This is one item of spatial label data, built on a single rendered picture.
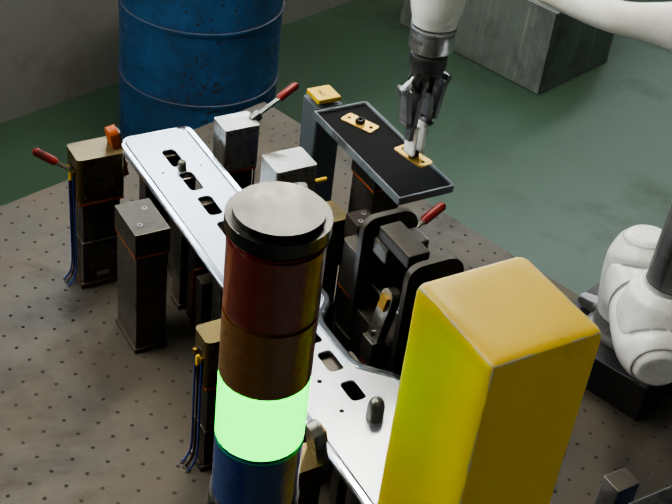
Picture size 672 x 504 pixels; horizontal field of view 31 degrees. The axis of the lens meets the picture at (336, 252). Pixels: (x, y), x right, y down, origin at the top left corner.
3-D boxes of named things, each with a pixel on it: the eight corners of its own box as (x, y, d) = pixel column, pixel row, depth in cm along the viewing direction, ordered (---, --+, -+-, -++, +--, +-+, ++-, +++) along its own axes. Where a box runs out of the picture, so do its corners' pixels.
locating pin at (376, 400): (361, 420, 218) (365, 394, 214) (376, 415, 219) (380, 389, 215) (370, 431, 216) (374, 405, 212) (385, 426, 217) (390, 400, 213)
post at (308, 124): (286, 244, 305) (301, 94, 279) (312, 238, 309) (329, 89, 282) (300, 261, 300) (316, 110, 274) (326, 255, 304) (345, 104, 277)
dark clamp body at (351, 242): (323, 373, 269) (341, 237, 246) (368, 360, 274) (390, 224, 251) (339, 394, 264) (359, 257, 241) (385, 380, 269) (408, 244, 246)
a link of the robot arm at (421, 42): (401, 18, 231) (397, 46, 235) (432, 38, 226) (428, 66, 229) (435, 9, 236) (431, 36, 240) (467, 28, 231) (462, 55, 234)
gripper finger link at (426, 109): (420, 71, 239) (425, 69, 240) (416, 118, 246) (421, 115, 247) (433, 79, 237) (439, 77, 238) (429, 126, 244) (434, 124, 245)
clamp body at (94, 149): (58, 273, 287) (52, 145, 266) (113, 260, 294) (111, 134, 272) (70, 294, 282) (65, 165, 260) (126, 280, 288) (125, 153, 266)
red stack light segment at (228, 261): (205, 287, 84) (209, 215, 80) (291, 265, 87) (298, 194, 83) (248, 347, 79) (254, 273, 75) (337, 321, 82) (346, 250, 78)
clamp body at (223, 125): (207, 239, 304) (213, 116, 283) (249, 229, 310) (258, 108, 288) (219, 256, 299) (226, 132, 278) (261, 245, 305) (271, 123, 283)
